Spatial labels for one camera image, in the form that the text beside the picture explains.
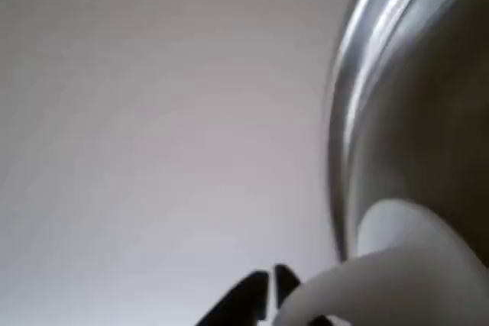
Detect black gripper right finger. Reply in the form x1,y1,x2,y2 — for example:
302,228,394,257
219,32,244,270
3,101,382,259
273,263,303,310

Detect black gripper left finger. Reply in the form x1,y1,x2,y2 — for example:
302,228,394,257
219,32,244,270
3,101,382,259
196,271,268,326

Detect stainless steel inner pot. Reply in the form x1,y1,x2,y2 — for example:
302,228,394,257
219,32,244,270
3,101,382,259
362,0,489,228

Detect glass lid with white knob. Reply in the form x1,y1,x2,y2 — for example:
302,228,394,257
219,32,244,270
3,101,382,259
274,0,489,326

